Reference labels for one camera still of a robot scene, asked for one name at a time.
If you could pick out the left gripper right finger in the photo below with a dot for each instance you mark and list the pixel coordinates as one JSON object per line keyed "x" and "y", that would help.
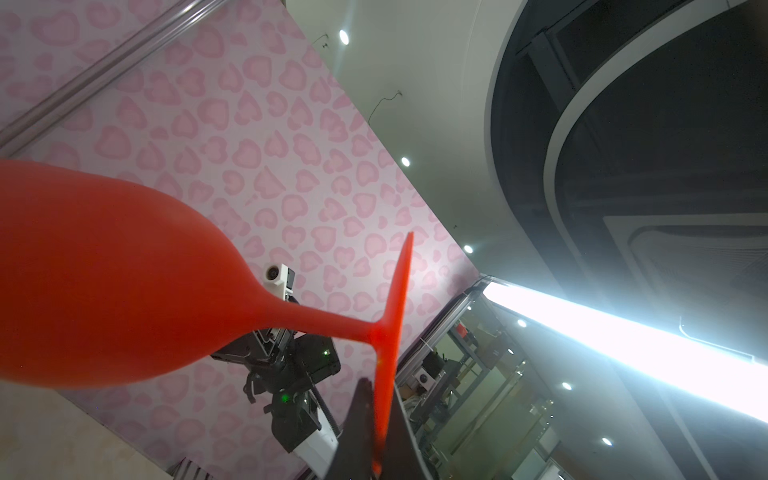
{"x": 402, "y": 459}

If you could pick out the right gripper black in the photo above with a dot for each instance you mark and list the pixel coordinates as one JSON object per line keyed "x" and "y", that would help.
{"x": 267, "y": 355}

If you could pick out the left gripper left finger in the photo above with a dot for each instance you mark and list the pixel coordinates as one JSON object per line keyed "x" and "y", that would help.
{"x": 353, "y": 459}

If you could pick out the red wine glass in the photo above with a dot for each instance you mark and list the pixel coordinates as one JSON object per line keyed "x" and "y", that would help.
{"x": 106, "y": 282}

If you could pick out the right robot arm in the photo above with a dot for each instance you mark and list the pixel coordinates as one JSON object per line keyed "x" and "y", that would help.
{"x": 301, "y": 421}

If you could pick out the fluorescent tube light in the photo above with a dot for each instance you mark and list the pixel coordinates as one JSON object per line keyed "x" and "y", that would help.
{"x": 734, "y": 381}

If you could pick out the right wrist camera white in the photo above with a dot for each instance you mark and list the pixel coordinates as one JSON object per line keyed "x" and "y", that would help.
{"x": 279, "y": 281}

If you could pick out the aluminium frame right post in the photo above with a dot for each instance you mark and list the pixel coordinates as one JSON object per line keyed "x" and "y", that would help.
{"x": 63, "y": 101}

